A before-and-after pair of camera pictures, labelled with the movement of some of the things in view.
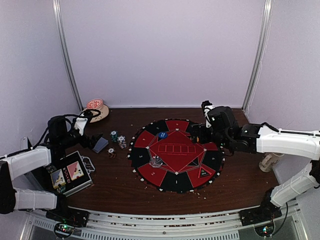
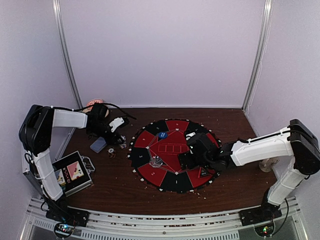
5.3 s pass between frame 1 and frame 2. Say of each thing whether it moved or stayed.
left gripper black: moved
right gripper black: moved
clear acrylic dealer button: stayed
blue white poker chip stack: stayed
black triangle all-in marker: stayed
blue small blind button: stayed
